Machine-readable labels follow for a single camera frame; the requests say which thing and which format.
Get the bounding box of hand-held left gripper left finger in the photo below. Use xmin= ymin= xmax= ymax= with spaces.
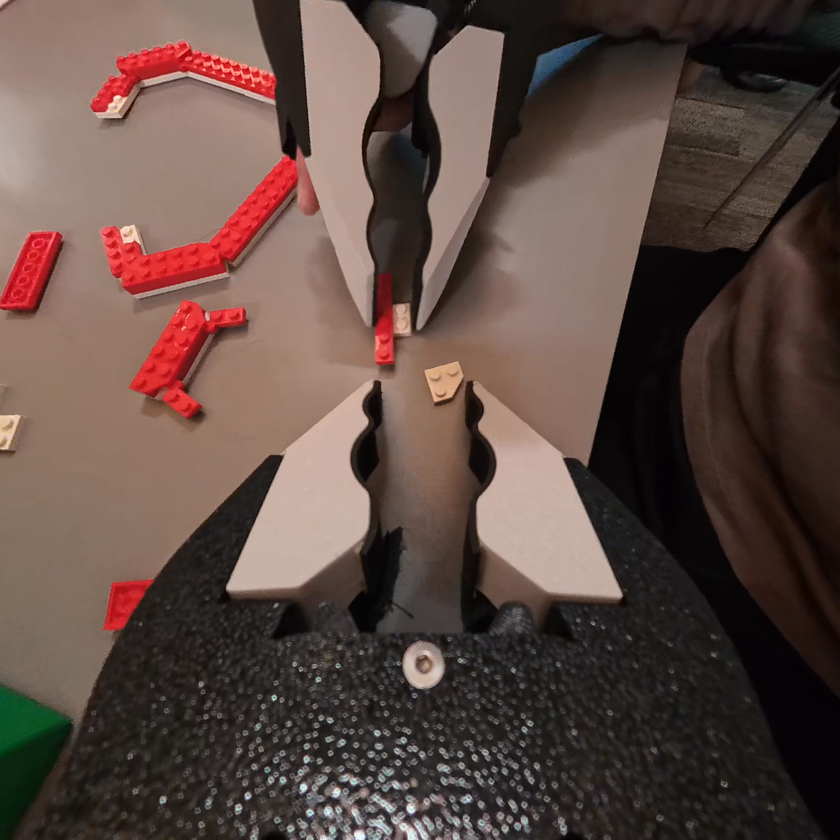
xmin=226 ymin=379 xmax=383 ymax=603

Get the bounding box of person's right hand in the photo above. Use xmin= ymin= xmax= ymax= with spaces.
xmin=295 ymin=147 xmax=322 ymax=216

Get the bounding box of long curved red lego assembly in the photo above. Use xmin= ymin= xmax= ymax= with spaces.
xmin=92 ymin=41 xmax=280 ymax=119

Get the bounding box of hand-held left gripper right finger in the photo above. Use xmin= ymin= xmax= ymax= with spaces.
xmin=465 ymin=381 xmax=624 ymax=608

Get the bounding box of square red lego plate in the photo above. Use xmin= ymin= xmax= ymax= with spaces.
xmin=104 ymin=580 xmax=155 ymax=631

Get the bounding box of tan wedge lego plate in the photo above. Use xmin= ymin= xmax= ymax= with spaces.
xmin=424 ymin=363 xmax=468 ymax=408

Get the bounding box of person's brown trouser leg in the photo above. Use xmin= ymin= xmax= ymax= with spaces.
xmin=681 ymin=177 xmax=840 ymax=697

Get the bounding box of thin metal rod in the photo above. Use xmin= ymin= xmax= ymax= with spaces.
xmin=705 ymin=82 xmax=840 ymax=227

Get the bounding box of small red and white brick piece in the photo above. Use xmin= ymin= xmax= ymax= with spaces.
xmin=374 ymin=272 xmax=397 ymax=366

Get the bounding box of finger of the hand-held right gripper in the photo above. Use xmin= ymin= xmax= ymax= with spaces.
xmin=413 ymin=28 xmax=506 ymax=330
xmin=298 ymin=0 xmax=383 ymax=328

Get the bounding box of small red lego assembly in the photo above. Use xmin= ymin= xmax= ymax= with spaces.
xmin=129 ymin=301 xmax=247 ymax=420

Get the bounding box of green plastic bin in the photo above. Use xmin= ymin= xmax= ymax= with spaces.
xmin=0 ymin=682 xmax=72 ymax=840

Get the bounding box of angled red lego assembly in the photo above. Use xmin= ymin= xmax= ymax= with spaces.
xmin=101 ymin=156 xmax=299 ymax=299

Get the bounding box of flat red lego plate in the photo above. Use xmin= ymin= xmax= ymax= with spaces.
xmin=0 ymin=231 xmax=63 ymax=311

